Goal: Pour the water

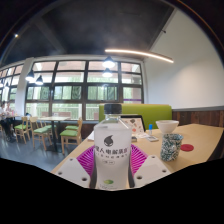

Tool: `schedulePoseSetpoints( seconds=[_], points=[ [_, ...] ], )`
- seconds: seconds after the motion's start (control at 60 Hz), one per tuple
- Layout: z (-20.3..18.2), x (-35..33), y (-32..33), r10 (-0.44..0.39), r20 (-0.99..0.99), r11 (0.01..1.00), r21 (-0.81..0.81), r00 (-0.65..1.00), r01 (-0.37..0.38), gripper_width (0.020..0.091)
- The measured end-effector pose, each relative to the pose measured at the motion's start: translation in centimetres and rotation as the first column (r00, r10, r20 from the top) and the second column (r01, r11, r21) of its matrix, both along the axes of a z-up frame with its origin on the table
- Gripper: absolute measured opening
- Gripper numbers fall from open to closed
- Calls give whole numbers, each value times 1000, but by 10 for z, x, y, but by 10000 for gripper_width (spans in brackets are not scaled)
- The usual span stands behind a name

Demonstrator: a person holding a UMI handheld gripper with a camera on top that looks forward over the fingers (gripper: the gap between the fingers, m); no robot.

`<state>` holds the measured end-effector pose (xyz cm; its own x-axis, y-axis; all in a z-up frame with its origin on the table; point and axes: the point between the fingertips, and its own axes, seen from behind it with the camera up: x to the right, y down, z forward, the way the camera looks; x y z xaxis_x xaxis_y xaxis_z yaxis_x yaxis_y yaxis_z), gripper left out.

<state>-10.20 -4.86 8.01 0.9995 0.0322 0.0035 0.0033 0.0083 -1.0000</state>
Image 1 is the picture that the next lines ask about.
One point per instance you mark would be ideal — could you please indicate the light wooden dining table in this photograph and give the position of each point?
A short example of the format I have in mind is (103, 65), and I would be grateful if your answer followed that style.
(55, 118)

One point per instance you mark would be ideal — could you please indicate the black-framed window wall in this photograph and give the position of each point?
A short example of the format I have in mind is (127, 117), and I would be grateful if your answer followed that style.
(73, 90)

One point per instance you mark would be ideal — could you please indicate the person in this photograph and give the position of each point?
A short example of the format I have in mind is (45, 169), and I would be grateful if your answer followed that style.
(3, 121)
(9, 111)

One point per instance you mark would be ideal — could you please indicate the wooden chairs with green seats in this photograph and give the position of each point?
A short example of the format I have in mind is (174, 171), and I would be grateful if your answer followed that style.
(69, 132)

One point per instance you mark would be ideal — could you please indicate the small blue-capped bottle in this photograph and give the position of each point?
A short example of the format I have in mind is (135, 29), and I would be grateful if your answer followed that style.
(150, 129)

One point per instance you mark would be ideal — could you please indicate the green upholstered bench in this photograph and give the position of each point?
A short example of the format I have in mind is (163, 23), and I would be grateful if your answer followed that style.
(153, 113)

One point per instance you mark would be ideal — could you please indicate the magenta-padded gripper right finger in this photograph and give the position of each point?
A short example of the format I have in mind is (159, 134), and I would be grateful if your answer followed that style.
(148, 170)

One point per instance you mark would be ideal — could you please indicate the clear black-capped drink bottle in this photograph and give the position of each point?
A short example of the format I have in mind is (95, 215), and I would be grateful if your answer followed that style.
(112, 153)

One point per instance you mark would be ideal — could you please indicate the long curved linear light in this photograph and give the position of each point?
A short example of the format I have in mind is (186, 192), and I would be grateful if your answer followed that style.
(140, 53)

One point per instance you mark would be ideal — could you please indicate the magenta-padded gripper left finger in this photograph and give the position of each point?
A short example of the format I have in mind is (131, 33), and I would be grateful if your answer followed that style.
(75, 170)

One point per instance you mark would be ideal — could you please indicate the white ceramic bowl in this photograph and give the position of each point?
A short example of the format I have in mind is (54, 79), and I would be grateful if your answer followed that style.
(167, 126)

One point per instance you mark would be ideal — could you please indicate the green speckled white mug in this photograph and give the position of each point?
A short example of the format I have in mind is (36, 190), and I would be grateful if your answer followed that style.
(171, 148)

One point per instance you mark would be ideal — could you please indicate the flat round red coaster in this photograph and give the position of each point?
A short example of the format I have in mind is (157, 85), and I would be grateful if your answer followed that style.
(187, 147)

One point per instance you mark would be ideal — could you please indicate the white paper sheets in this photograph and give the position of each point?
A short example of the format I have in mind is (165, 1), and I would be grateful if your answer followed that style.
(91, 136)

